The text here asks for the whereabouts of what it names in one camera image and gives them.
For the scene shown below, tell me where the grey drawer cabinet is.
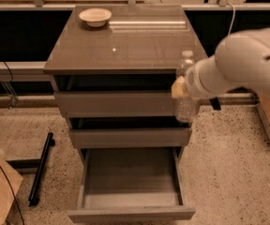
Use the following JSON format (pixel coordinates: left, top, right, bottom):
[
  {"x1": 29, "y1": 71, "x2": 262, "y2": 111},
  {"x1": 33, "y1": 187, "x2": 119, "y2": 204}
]
[{"x1": 42, "y1": 4, "x2": 214, "y2": 152}]

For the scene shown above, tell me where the black cable left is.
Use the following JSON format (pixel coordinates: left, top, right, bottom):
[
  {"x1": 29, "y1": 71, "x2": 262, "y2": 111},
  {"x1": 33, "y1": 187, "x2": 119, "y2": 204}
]
[{"x1": 0, "y1": 149, "x2": 26, "y2": 225}]

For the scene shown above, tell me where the top grey drawer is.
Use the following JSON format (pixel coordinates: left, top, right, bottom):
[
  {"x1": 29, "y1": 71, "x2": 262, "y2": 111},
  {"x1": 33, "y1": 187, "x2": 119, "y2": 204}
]
[{"x1": 54, "y1": 91, "x2": 177, "y2": 118}]

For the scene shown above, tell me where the middle grey drawer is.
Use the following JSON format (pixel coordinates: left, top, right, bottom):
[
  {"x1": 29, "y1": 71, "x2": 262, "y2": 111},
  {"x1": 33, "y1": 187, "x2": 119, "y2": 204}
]
[{"x1": 69, "y1": 127, "x2": 192, "y2": 148}]

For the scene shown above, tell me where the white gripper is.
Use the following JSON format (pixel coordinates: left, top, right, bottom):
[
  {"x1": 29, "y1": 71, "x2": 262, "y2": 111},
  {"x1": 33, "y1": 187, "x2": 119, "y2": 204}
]
[{"x1": 171, "y1": 56, "x2": 235, "y2": 99}]

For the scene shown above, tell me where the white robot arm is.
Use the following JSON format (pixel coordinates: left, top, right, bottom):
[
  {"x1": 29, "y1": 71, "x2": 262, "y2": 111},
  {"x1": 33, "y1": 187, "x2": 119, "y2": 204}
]
[{"x1": 172, "y1": 28, "x2": 270, "y2": 99}]

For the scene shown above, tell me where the black metal stand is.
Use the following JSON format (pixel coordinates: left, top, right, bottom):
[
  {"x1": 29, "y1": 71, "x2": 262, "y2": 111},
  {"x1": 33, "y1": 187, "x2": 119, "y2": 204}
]
[{"x1": 8, "y1": 132, "x2": 55, "y2": 206}]

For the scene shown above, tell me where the white paper bowl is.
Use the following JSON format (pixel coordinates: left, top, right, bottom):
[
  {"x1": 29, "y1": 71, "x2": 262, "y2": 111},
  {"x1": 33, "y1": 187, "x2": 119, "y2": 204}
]
[{"x1": 79, "y1": 8, "x2": 112, "y2": 27}]

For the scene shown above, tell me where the clear plastic water bottle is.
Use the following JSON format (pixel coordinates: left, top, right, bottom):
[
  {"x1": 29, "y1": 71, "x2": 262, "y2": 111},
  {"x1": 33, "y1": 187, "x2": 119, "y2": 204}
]
[{"x1": 175, "y1": 51, "x2": 199, "y2": 124}]

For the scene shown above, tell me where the black bracket behind cabinet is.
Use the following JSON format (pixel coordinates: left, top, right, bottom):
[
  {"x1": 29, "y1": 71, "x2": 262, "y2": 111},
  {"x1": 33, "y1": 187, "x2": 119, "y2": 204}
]
[{"x1": 210, "y1": 97, "x2": 221, "y2": 111}]

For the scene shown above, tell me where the metal window rail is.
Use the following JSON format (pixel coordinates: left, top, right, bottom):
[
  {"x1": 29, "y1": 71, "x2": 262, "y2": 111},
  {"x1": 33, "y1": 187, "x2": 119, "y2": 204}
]
[{"x1": 0, "y1": 62, "x2": 50, "y2": 82}]

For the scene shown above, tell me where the open bottom grey drawer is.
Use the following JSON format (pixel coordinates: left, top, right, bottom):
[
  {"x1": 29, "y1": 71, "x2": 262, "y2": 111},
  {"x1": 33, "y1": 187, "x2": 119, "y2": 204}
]
[{"x1": 68, "y1": 147, "x2": 195, "y2": 223}]

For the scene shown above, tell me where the white cable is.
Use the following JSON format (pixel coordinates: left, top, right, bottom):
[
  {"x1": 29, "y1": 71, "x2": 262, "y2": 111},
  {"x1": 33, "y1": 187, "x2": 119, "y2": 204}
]
[{"x1": 227, "y1": 2, "x2": 237, "y2": 38}]

